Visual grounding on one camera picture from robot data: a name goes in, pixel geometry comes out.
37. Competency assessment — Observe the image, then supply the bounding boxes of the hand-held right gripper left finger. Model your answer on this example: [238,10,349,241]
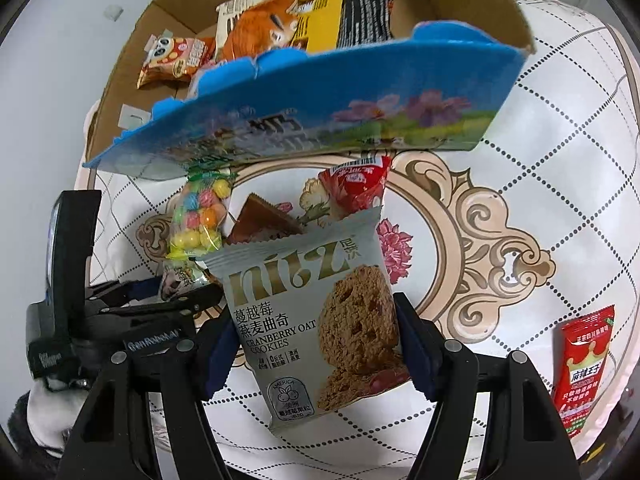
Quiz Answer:
[64,311,237,480]

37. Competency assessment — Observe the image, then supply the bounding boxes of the cardboard box blue print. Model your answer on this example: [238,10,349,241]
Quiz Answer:
[81,0,537,184]

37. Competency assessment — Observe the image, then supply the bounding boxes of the person's left forearm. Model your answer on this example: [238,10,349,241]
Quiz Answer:
[0,379,93,466]

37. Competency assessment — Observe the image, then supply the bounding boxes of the large yellow and black packet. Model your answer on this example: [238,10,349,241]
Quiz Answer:
[289,0,397,54]

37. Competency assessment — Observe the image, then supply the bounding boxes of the orange panda snack packet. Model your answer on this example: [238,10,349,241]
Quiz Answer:
[136,31,219,92]

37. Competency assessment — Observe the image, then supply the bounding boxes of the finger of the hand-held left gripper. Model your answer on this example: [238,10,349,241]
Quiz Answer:
[86,279,167,307]
[99,286,224,322]

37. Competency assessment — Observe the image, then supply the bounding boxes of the brown snack packet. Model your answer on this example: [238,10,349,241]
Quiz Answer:
[224,192,307,247]

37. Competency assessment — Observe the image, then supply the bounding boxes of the small red snack packet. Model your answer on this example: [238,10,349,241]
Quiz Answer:
[316,154,394,224]

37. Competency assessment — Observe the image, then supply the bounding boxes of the white packet with dark sticks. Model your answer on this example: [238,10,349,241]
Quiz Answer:
[215,0,279,54]

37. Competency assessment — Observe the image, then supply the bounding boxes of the clear bag of colourful candies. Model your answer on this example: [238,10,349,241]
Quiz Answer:
[166,159,239,262]

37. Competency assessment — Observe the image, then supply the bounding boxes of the long red snack packet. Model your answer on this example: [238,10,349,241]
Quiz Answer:
[551,304,617,439]

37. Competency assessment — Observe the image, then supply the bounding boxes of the grey cookie packet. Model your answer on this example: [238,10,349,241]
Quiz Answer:
[196,206,414,434]

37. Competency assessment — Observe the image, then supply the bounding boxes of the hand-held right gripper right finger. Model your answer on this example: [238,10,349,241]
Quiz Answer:
[393,293,582,480]

